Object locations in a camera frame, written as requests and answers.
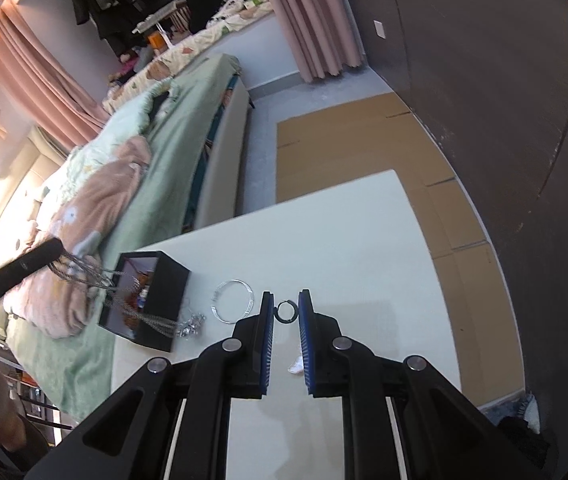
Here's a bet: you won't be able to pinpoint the beige padded headboard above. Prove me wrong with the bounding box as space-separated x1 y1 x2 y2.
0 124 76 282

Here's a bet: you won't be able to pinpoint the pink floral blanket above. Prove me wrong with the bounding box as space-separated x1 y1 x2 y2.
1 134 153 339

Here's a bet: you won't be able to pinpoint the pink curtain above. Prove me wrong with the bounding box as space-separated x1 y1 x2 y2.
246 0 371 84
0 0 113 149

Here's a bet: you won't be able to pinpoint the printed window seat cushion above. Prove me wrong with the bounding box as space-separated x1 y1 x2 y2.
101 0 278 114

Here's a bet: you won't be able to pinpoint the beige bed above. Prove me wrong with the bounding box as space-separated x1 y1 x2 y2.
0 52 256 427

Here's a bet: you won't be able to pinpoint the hanging dark clothes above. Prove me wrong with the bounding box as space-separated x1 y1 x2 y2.
66 0 186 57

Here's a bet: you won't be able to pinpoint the white table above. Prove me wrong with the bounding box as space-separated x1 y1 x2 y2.
274 90 528 412

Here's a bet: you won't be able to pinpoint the black jewelry box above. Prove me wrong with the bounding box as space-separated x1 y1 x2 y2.
97 250 192 354

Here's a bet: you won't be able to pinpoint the silver wire bangle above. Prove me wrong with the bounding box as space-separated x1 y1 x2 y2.
211 279 256 322

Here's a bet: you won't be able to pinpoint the silver chain necklace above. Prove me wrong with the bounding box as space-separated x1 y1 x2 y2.
46 249 208 340

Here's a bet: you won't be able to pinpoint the black bag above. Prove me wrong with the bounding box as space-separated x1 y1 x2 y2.
183 0 238 34

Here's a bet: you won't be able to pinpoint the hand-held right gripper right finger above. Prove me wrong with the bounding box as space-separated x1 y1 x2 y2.
297 288 548 480

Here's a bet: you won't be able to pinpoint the heap of plush toys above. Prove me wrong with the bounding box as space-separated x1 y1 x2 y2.
106 46 158 89

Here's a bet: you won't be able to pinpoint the white folding rack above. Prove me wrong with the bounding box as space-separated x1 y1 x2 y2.
131 2 191 47

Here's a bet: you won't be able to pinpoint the dark brown wardrobe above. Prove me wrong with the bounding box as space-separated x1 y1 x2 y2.
363 0 568 438

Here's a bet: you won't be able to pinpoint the green bed sheet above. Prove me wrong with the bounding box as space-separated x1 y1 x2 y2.
8 52 243 424

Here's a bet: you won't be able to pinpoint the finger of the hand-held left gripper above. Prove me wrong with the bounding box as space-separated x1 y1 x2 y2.
0 237 66 312

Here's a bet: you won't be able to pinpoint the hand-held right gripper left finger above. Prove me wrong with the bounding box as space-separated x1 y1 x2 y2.
26 290 276 480

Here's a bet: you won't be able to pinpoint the light green floral duvet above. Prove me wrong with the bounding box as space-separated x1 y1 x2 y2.
38 79 186 212

